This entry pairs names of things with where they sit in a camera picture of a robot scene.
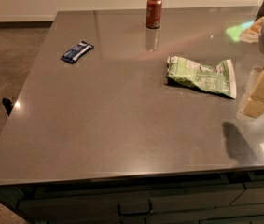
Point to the dark cabinet drawer front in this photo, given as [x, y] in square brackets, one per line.
[92, 207]

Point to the green jalapeno chip bag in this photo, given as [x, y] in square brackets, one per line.
[219, 79]

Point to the blue snack bar wrapper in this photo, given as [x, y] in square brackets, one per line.
[79, 50]

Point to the red soda can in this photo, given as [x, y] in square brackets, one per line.
[153, 13]

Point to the black drawer handle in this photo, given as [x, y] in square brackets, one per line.
[134, 208]

